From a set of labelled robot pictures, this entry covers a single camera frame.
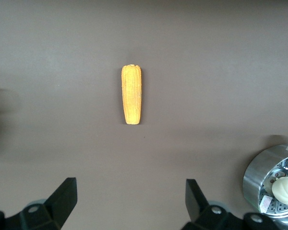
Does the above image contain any white steamed bun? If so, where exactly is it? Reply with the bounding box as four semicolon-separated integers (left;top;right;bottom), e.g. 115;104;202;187
271;176;288;206

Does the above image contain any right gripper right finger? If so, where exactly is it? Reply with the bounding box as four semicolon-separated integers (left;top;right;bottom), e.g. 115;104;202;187
182;179;288;230

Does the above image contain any brown table mat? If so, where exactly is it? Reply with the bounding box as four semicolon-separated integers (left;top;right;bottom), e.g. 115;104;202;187
0;0;288;230

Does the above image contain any stainless steel steamer pot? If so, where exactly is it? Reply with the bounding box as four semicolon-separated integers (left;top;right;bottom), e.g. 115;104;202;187
242;136;288;219

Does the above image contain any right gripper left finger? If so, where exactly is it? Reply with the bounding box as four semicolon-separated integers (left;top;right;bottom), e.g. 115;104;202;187
0;177;77;230

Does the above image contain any yellow corn cob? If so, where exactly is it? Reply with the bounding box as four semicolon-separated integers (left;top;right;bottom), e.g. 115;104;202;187
120;64;143;125

